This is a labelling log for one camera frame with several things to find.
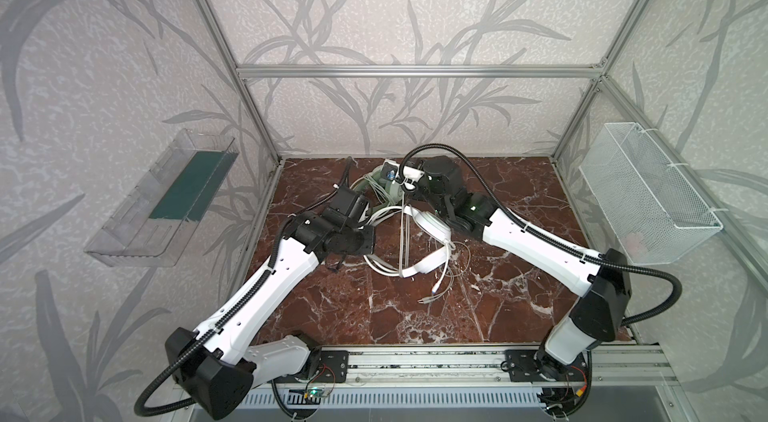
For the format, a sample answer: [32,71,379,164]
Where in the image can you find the mint green headphones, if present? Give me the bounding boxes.
[351,164,403,220]

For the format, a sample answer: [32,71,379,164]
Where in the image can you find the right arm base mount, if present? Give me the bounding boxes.
[501,348,589,384]

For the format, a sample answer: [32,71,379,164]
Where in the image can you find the white wire mesh basket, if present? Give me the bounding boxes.
[579,122,723,266]

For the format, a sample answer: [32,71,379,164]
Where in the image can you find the clear plastic wall bin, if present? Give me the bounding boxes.
[84,129,239,268]

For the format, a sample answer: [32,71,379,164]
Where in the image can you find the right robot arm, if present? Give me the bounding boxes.
[393,143,683,381]

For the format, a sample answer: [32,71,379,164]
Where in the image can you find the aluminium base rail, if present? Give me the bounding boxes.
[173,345,679,390]

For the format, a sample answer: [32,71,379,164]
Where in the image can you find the aluminium frame crossbar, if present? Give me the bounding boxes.
[236,64,602,80]

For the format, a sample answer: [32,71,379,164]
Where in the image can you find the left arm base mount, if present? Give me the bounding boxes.
[285,349,350,383]

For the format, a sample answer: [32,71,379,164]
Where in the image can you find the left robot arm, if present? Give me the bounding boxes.
[134,171,374,420]

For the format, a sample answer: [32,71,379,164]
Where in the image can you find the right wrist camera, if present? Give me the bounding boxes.
[379,159,424,190]

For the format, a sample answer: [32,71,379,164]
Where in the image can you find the white headphones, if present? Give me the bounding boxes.
[362,204,456,279]

